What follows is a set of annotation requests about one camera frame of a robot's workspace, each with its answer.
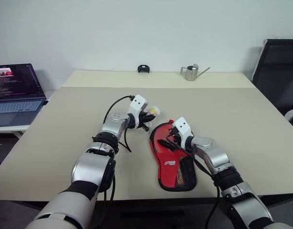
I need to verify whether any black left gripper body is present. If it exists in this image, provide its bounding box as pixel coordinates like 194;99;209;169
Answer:
136;108;153;131

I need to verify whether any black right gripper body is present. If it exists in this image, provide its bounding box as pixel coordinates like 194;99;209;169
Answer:
171;127;186;154

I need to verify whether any red and black paddle case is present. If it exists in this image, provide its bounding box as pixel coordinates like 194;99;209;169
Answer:
146;118;198;192

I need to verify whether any small black clamp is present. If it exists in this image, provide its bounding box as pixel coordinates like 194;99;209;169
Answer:
137;64;151;74

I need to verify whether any steel watering can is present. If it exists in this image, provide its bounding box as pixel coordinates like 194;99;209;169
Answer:
180;63;211;82

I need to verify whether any black office chair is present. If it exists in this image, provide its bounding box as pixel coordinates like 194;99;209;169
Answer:
252;39;293;115

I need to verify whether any open laptop computer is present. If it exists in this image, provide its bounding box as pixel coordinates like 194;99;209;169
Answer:
0;63;49;127

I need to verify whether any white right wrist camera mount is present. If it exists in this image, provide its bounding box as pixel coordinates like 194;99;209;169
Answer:
172;116;194;144

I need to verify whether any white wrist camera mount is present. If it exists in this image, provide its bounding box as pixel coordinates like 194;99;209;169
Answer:
127;94;148;130
172;116;194;144

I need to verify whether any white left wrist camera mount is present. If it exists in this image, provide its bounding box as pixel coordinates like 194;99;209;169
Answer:
127;94;148;130

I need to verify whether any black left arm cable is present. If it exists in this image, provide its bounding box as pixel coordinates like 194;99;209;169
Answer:
103;95;136;203

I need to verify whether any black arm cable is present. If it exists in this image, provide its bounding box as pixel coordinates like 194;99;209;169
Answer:
103;95;136;203
167;135;220;229

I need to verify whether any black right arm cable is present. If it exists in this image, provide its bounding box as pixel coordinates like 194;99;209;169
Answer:
167;135;220;229

